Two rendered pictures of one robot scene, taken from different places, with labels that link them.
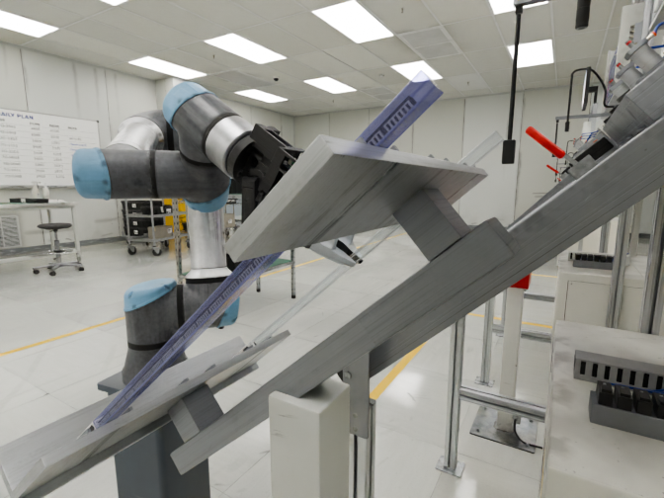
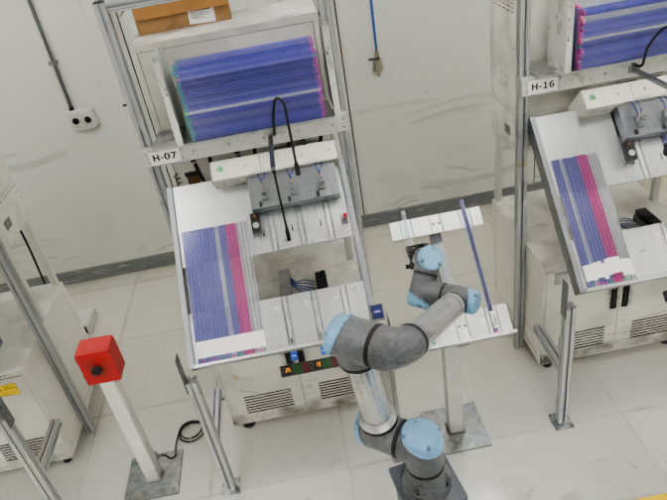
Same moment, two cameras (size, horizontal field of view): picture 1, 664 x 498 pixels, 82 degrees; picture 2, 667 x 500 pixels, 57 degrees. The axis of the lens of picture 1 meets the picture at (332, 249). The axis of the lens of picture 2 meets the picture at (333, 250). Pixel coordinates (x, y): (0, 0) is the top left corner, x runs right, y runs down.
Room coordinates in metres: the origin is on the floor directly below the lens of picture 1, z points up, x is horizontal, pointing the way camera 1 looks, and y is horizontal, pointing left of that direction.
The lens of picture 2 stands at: (1.66, 1.36, 2.18)
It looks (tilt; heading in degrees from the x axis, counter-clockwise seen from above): 32 degrees down; 238
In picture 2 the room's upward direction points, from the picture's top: 10 degrees counter-clockwise
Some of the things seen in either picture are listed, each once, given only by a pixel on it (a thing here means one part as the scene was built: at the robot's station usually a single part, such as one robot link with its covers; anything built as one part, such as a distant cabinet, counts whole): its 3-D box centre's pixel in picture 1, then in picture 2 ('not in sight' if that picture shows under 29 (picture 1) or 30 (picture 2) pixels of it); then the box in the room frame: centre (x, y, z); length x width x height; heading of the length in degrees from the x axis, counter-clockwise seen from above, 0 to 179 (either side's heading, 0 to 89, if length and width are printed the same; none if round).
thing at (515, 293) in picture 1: (511, 340); (126, 416); (1.48, -0.73, 0.39); 0.24 x 0.24 x 0.78; 59
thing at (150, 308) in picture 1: (154, 308); (420, 444); (0.90, 0.43, 0.72); 0.13 x 0.12 x 0.14; 110
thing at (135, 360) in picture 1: (155, 354); (425, 471); (0.89, 0.44, 0.60); 0.15 x 0.15 x 0.10
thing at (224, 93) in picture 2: not in sight; (251, 88); (0.63, -0.63, 1.52); 0.51 x 0.13 x 0.27; 149
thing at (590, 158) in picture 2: not in sight; (612, 229); (-0.54, 0.15, 0.65); 1.01 x 0.73 x 1.29; 59
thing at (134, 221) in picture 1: (143, 221); not in sight; (6.73, 3.31, 0.38); 0.65 x 0.46 x 0.75; 62
